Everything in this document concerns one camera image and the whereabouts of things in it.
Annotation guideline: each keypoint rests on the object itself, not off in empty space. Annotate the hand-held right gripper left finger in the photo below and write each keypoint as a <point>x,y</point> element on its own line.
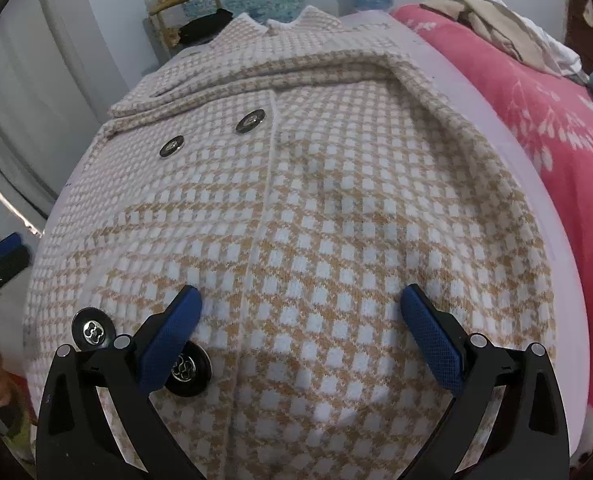
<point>174,335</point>

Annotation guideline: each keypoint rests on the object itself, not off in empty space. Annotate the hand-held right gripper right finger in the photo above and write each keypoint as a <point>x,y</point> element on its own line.
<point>431,337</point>

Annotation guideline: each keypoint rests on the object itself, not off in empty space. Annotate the beige houndstooth coat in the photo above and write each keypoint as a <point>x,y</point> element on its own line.
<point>326,235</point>

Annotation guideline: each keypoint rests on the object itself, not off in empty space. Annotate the beige clothes pile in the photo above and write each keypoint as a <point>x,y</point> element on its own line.
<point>496,25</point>

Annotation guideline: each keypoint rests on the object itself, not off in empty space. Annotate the green fluffy cloth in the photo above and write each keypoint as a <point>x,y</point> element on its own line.
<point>19,435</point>

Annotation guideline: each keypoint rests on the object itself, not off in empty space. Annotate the white curtain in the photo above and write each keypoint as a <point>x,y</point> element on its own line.
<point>51,85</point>

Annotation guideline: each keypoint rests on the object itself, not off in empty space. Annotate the pink floral blanket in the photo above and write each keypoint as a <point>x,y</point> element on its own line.
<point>551,170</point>

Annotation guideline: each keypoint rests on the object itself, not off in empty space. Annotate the black bag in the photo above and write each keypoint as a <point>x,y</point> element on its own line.
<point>206,25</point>

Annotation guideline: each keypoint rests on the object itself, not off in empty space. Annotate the torn beige paper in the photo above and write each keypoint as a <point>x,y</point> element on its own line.
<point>588,10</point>

